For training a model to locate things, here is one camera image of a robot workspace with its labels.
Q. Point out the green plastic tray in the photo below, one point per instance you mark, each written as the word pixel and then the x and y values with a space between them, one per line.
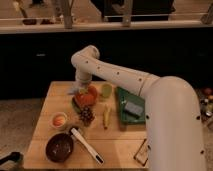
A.
pixel 123 97

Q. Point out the brown wooden framed box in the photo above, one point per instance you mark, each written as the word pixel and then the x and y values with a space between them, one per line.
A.
pixel 141 155

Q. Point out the yellow banana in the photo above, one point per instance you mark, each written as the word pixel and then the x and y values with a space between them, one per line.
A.
pixel 106 116

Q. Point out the grey blue towel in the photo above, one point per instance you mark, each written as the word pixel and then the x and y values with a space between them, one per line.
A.
pixel 73 90

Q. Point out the red orange bowl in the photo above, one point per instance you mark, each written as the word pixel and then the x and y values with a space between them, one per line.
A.
pixel 88 98

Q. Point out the light green cup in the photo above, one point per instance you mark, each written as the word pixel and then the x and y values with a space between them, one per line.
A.
pixel 106 90

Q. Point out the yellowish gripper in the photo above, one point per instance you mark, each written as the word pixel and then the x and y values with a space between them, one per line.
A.
pixel 83 90

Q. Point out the dark red dish on counter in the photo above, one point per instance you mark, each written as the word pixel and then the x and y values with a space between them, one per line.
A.
pixel 29 21

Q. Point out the dark maroon bowl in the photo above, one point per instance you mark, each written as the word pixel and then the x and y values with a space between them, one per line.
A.
pixel 59 148

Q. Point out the wooden table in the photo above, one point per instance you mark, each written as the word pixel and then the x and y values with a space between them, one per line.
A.
pixel 117 144

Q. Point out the green plate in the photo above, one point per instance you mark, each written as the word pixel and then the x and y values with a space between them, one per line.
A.
pixel 75 107

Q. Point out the dark grape bunch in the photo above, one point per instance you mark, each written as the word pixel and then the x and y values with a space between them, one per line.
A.
pixel 86 116

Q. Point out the grey sponge block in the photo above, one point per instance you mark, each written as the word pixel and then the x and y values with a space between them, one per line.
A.
pixel 133 109

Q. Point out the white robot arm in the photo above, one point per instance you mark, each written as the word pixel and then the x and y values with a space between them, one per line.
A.
pixel 173 118

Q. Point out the black object on floor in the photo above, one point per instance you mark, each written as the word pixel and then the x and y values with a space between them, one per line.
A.
pixel 14 156

